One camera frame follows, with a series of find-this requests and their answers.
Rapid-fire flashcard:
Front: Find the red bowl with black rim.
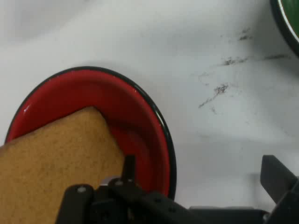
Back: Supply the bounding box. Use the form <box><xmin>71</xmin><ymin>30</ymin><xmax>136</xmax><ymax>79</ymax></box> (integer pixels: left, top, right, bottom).
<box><xmin>4</xmin><ymin>66</ymin><xmax>177</xmax><ymax>201</ymax></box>

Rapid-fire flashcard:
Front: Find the tan sponge block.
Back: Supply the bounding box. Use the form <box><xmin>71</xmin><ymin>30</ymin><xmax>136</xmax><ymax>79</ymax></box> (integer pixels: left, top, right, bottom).
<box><xmin>0</xmin><ymin>106</ymin><xmax>127</xmax><ymax>224</ymax></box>

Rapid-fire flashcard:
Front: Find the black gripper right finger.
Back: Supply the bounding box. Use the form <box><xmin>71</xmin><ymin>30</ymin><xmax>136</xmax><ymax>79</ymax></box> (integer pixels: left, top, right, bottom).
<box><xmin>260</xmin><ymin>154</ymin><xmax>299</xmax><ymax>224</ymax></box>

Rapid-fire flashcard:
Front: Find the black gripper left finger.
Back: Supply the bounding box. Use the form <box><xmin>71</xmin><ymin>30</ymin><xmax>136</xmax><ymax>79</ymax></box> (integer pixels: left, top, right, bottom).
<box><xmin>55</xmin><ymin>154</ymin><xmax>190</xmax><ymax>224</ymax></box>

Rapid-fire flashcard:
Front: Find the green bowl with black rim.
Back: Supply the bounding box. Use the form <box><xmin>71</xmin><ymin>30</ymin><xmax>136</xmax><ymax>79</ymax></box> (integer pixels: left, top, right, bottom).
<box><xmin>270</xmin><ymin>0</ymin><xmax>299</xmax><ymax>59</ymax></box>

